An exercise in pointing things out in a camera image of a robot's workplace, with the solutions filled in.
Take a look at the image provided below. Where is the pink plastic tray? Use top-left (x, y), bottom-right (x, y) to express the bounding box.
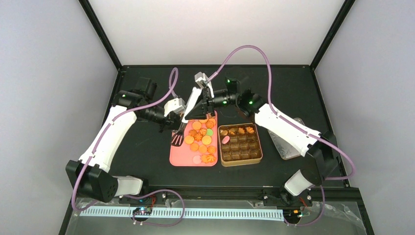
top-left (169, 115), bottom-right (218, 167)

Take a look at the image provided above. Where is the pink round cookie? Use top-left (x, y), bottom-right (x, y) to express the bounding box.
top-left (221, 136), bottom-right (231, 144)
top-left (192, 155), bottom-right (202, 165)

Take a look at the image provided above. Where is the gold cookie tin box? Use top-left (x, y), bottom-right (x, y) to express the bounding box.
top-left (218, 123), bottom-right (263, 167)

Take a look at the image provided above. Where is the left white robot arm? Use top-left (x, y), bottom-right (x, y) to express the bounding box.
top-left (66, 78), bottom-right (185, 207)

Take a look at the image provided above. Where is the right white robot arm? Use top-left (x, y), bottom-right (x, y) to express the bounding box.
top-left (184, 72), bottom-right (341, 205)

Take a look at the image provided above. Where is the large round sugar cookie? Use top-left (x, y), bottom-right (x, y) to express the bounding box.
top-left (202, 135), bottom-right (212, 145)

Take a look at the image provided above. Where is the orange swirl cookie bottom right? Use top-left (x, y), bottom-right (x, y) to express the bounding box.
top-left (201, 154), bottom-right (217, 164)

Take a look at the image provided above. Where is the left circuit board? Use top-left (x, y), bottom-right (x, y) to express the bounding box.
top-left (133, 207), bottom-right (153, 216)

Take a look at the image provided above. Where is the circuit board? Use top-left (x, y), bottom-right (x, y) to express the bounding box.
top-left (283, 210), bottom-right (303, 218)
top-left (133, 207), bottom-right (153, 216)

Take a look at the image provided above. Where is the clear plastic tin lid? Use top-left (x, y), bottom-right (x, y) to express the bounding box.
top-left (268, 119), bottom-right (301, 160)

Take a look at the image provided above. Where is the right circuit board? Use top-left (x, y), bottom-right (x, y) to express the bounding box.
top-left (283, 210), bottom-right (303, 218)

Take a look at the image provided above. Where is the clear plastic sheet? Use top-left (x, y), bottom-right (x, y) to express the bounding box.
top-left (65, 200), bottom-right (366, 235)

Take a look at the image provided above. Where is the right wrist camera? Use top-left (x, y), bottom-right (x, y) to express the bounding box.
top-left (194, 72), bottom-right (214, 97)

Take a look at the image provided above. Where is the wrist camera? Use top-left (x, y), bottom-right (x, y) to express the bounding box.
top-left (194, 72), bottom-right (214, 97)
top-left (163, 98), bottom-right (186, 117)

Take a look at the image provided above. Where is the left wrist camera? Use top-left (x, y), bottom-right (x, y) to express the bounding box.
top-left (163, 98), bottom-right (186, 117)

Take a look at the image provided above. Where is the white slotted cable rail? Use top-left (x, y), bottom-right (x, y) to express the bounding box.
top-left (80, 206), bottom-right (284, 221)

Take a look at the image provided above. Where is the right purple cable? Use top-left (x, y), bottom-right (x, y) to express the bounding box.
top-left (207, 45), bottom-right (357, 227)

